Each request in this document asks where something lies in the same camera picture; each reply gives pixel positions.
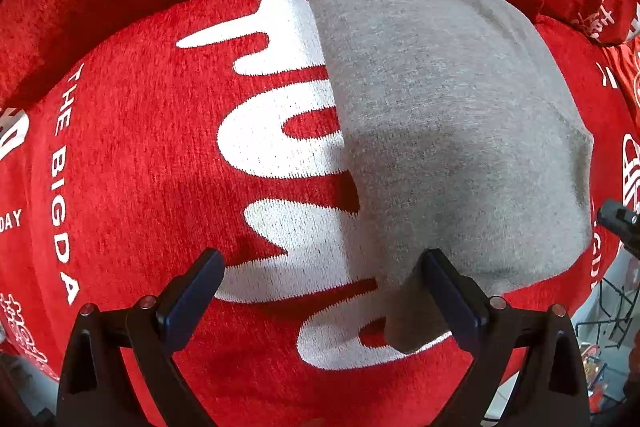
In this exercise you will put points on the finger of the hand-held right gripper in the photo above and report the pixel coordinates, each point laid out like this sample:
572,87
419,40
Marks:
620,219

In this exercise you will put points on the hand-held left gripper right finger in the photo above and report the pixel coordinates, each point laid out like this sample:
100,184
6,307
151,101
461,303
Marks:
455,302

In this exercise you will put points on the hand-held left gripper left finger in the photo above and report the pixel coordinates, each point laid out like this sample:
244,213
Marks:
195,297

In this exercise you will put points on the grey knit garment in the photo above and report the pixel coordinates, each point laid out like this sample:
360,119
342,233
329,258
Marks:
440,107

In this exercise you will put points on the red printed sofa cover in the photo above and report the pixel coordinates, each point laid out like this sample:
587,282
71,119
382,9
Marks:
150,147

